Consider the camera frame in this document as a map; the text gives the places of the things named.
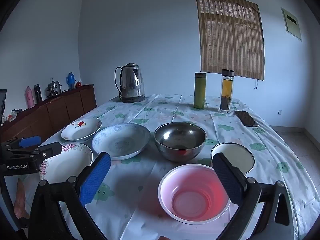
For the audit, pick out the stainless steel bowl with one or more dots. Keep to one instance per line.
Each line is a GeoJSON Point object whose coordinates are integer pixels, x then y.
{"type": "Point", "coordinates": [180, 135]}

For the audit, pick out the black thermos flask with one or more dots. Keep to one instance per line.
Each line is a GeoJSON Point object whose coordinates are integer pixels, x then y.
{"type": "Point", "coordinates": [38, 93]}

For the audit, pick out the blue patterned white plate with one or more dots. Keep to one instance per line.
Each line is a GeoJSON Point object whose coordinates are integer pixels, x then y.
{"type": "Point", "coordinates": [125, 140]}

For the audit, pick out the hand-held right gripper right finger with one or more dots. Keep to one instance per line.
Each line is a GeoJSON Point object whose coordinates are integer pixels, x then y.
{"type": "Point", "coordinates": [227, 180]}

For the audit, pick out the white enamel bowl dark rim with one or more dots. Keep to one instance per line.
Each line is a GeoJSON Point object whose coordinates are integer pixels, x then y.
{"type": "Point", "coordinates": [237, 156]}

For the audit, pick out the green thermos flask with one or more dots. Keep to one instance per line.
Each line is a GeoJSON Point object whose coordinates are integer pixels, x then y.
{"type": "Point", "coordinates": [200, 92]}

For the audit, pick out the brown wooden sideboard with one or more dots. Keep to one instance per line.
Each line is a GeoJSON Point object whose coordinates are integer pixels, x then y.
{"type": "Point", "coordinates": [50, 112]}

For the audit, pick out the black kettle base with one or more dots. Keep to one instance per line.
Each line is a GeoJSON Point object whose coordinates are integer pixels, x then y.
{"type": "Point", "coordinates": [132, 99]}

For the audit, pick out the stainless steel electric kettle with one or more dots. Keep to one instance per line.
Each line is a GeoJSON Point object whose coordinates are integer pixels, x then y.
{"type": "Point", "coordinates": [131, 82]}

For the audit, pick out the pale green wall panel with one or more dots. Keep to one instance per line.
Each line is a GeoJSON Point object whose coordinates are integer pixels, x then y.
{"type": "Point", "coordinates": [292, 23]}

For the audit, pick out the small red ornament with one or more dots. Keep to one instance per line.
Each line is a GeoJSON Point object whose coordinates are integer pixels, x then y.
{"type": "Point", "coordinates": [78, 84]}

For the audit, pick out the pink thermos flask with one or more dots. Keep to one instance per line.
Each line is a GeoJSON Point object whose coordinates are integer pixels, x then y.
{"type": "Point", "coordinates": [30, 98]}

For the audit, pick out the purple flower white plate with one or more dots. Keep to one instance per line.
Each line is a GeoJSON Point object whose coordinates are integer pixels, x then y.
{"type": "Point", "coordinates": [67, 165]}

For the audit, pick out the white tablecloth green cloud print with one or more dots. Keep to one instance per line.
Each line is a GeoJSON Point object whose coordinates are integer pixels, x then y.
{"type": "Point", "coordinates": [175, 112]}

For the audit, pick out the pink plastic bowl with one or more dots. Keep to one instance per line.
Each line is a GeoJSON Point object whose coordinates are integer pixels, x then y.
{"type": "Point", "coordinates": [192, 192]}

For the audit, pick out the silver rice cooker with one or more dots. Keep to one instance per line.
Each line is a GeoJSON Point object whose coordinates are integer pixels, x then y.
{"type": "Point", "coordinates": [53, 88]}

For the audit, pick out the glass tea bottle black lid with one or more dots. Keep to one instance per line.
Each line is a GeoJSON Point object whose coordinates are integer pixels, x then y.
{"type": "Point", "coordinates": [226, 90]}

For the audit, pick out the small colourful clutter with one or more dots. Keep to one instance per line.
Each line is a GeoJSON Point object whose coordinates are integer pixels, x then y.
{"type": "Point", "coordinates": [13, 114]}

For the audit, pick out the person's left forearm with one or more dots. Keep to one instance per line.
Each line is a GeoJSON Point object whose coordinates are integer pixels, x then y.
{"type": "Point", "coordinates": [20, 200]}

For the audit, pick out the red flower white plate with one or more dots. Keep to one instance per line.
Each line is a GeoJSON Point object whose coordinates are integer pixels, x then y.
{"type": "Point", "coordinates": [85, 131]}

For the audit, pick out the bamboo window blind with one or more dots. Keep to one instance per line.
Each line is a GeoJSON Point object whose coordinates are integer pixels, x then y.
{"type": "Point", "coordinates": [230, 37]}

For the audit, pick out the black smartphone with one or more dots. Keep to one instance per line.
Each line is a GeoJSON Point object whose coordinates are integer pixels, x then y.
{"type": "Point", "coordinates": [246, 118]}

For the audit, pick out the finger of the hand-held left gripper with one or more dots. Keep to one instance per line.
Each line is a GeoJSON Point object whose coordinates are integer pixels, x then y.
{"type": "Point", "coordinates": [51, 148]}
{"type": "Point", "coordinates": [30, 141]}

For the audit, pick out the blue water bottle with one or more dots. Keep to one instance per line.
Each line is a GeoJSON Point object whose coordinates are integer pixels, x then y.
{"type": "Point", "coordinates": [71, 81]}

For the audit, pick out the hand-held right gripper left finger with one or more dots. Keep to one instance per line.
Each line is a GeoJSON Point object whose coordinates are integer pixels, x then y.
{"type": "Point", "coordinates": [95, 180]}

